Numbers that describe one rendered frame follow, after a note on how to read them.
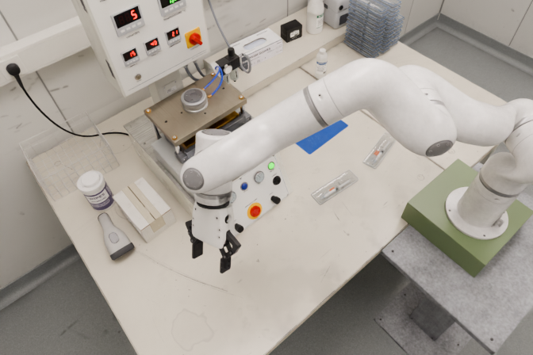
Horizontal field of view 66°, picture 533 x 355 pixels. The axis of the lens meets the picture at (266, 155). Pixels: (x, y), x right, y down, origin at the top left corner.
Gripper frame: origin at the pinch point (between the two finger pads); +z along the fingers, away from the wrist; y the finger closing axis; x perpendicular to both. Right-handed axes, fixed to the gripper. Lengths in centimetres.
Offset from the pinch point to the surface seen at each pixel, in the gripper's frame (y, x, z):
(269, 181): 16.1, -44.9, -4.1
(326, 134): 16, -82, -15
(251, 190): 18.3, -37.9, -1.9
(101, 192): 60, -9, 3
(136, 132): 61, -24, -16
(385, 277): -7, -120, 61
